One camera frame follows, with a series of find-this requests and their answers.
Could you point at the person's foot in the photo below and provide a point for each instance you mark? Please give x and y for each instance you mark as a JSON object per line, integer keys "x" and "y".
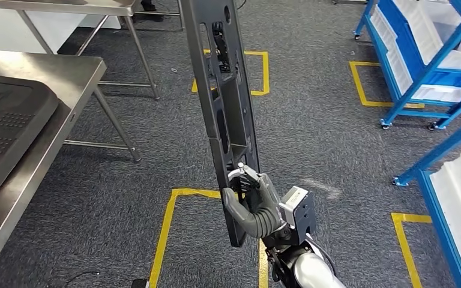
{"x": 147, "y": 4}

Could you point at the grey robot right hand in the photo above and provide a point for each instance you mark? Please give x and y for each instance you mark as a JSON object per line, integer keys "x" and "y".
{"x": 264, "y": 206}

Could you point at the black textured plastic panel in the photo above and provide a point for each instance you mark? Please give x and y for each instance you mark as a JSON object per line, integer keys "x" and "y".
{"x": 7, "y": 131}

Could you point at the black plastic plate bracket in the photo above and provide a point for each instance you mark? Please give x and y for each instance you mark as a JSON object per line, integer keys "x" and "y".
{"x": 204, "y": 79}

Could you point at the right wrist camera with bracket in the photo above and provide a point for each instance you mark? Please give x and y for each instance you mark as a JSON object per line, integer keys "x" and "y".
{"x": 298, "y": 210}

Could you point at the stainless steel table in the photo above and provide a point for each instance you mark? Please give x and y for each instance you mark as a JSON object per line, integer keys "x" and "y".
{"x": 75, "y": 6}

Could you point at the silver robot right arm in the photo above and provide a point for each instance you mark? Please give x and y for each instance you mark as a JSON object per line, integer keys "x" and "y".
{"x": 314, "y": 274}

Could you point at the small blue wheeled rack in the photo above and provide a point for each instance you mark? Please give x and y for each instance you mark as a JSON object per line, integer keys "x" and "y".
{"x": 397, "y": 39}

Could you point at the large blue metal shelf rack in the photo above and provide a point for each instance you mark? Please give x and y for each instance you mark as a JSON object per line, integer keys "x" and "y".
{"x": 441, "y": 149}

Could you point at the stainless steel workbench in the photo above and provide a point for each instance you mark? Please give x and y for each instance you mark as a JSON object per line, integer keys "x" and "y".
{"x": 55, "y": 71}

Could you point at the yellow floor tape marker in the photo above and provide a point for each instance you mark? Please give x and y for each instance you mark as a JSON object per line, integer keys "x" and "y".
{"x": 163, "y": 238}
{"x": 265, "y": 71}
{"x": 403, "y": 246}
{"x": 357, "y": 83}

